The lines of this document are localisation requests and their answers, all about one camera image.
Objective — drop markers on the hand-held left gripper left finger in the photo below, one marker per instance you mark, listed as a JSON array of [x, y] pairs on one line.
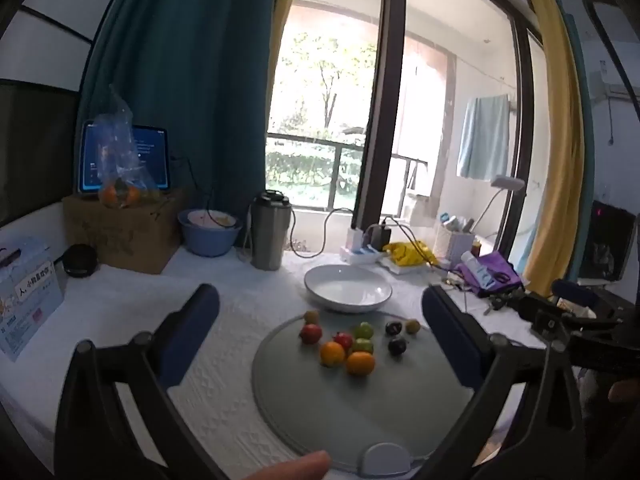
[[192, 330]]

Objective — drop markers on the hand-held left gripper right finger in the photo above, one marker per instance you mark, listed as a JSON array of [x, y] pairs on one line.
[[450, 340]]

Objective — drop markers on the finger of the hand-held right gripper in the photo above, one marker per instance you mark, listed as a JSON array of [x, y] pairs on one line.
[[537, 310], [572, 291]]

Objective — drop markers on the small tan lychee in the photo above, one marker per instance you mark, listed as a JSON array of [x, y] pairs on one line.
[[412, 326], [311, 316]]

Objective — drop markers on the dark purple plum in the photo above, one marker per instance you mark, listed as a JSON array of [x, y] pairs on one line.
[[397, 345], [393, 328]]

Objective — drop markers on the green apple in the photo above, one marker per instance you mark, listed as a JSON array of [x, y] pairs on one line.
[[364, 330], [362, 345]]

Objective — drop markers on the orange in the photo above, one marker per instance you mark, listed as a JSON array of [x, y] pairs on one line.
[[332, 353], [360, 363]]

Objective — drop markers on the red pomegranate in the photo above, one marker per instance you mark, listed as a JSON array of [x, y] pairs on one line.
[[343, 340]]

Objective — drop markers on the white shallow plate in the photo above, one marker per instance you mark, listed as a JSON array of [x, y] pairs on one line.
[[347, 287]]

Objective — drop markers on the red apple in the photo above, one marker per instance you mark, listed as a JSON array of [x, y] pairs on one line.
[[310, 333]]

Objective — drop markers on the person's right hand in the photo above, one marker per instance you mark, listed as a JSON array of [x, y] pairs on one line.
[[625, 391]]

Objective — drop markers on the person's left hand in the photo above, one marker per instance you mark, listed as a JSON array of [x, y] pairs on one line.
[[295, 470]]

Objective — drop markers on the white textured tablecloth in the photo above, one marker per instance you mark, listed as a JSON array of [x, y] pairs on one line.
[[240, 320]]

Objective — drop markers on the black scissors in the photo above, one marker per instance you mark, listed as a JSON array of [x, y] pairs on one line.
[[500, 276]]

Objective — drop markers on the black appliance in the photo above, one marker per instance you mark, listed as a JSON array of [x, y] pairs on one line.
[[607, 245]]

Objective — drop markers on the purple cloth bag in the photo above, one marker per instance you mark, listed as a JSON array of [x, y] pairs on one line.
[[500, 265]]

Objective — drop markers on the white cream tube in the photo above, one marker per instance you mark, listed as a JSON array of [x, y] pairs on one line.
[[477, 270]]

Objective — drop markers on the small brown bottle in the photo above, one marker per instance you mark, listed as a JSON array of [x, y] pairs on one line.
[[477, 248]]

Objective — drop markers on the blue plastic basin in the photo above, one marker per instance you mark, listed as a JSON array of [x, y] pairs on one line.
[[207, 240]]

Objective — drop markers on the yellow plastic bag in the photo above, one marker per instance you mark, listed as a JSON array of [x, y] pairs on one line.
[[407, 254]]

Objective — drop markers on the white woven basket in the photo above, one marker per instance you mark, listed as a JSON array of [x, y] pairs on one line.
[[450, 242]]

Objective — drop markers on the pink bowl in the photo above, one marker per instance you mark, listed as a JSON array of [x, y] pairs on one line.
[[205, 218]]

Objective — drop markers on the brown cardboard box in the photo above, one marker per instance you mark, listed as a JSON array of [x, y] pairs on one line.
[[120, 235]]

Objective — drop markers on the stainless steel tumbler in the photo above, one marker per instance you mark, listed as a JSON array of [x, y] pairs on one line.
[[270, 235]]

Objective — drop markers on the black charger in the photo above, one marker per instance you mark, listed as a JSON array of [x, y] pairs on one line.
[[382, 237]]

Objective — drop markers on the white power strip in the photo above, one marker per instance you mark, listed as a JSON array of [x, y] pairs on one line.
[[360, 256]]

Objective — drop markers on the white desk lamp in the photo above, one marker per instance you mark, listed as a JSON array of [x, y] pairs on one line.
[[507, 183]]

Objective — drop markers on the black round speaker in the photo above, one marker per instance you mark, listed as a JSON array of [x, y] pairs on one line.
[[80, 260]]

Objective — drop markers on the white paper bag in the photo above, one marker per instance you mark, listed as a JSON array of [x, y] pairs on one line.
[[415, 206]]

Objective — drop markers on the white charger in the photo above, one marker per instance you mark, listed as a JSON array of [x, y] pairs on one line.
[[355, 239]]

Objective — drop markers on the grey round mat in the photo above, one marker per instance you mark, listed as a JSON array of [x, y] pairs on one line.
[[325, 410]]

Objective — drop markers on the yellow curtain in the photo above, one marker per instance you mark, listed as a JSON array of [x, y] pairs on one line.
[[287, 20], [557, 135]]

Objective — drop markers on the blue printed carton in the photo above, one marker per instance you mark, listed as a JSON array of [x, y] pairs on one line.
[[25, 305]]

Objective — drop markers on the light blue towel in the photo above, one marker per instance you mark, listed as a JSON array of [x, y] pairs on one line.
[[482, 137]]

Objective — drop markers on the tablet with lit screen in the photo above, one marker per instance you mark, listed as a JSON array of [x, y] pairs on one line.
[[150, 155]]

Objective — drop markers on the teal curtain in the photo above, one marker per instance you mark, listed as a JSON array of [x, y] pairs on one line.
[[190, 85], [582, 110]]

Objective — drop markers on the clear plastic bag of oranges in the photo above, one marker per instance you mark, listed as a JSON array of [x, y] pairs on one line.
[[117, 160]]

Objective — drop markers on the black balcony railing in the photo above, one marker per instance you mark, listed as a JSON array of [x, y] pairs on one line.
[[334, 175]]

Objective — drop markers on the white air conditioner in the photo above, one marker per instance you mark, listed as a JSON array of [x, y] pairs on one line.
[[615, 87]]

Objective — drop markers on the dark window frame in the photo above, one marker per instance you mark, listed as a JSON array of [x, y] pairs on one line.
[[382, 85]]

